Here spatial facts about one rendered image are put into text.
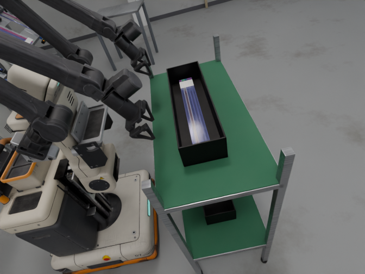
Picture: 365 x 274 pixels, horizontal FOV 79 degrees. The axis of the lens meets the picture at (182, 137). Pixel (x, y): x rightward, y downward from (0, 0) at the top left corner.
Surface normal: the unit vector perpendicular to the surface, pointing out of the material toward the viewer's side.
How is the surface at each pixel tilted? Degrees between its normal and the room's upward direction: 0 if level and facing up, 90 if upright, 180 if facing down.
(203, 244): 0
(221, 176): 0
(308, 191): 0
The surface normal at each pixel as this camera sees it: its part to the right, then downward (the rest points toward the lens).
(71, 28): 0.12, 0.70
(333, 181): -0.20, -0.67
